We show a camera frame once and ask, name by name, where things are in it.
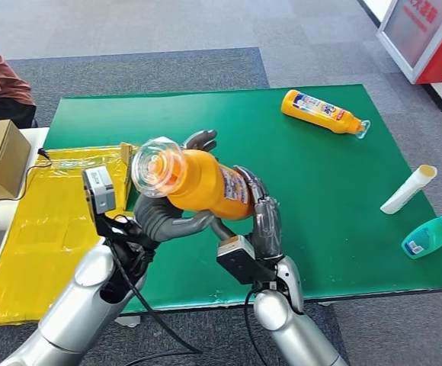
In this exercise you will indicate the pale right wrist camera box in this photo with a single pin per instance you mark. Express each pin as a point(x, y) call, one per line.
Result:
point(236, 257)

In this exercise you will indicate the orange bottle with clear cap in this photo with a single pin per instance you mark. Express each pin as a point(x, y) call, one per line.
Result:
point(320, 113)
point(201, 182)

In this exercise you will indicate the white side table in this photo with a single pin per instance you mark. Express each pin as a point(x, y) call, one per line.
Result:
point(11, 212)

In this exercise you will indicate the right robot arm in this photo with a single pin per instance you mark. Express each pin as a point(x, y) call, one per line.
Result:
point(293, 328)

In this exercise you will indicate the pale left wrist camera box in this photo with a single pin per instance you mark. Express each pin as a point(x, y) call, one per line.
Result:
point(100, 192)

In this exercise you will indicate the white paper scrap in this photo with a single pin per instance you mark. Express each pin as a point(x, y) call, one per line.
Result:
point(127, 321)

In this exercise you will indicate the person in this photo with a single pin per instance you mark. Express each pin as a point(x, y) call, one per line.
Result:
point(0, 86)

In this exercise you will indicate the red and white sign stand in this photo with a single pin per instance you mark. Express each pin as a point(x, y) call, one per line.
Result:
point(415, 30)

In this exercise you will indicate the yellow plastic sheet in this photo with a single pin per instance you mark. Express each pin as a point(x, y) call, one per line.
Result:
point(34, 242)

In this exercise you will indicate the white tube with yellow cap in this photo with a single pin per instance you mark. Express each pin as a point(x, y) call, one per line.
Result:
point(407, 191)

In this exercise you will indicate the brown cardboard box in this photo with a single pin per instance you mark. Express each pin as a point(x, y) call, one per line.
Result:
point(0, 156)

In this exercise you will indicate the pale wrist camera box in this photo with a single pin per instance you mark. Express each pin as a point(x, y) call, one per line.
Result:
point(100, 192)
point(236, 257)

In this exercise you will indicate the teal plastic bottle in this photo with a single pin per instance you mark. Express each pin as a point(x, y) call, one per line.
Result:
point(430, 237)

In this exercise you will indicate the green table mat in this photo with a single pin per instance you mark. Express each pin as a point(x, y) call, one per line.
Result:
point(320, 202)

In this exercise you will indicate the yellow flat carton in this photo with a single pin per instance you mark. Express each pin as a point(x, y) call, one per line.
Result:
point(126, 172)

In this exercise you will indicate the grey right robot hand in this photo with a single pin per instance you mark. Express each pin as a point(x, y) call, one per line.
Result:
point(266, 227)

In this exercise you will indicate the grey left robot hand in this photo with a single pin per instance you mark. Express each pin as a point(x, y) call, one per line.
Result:
point(160, 222)

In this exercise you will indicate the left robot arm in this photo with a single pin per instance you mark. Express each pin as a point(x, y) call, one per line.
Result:
point(76, 313)

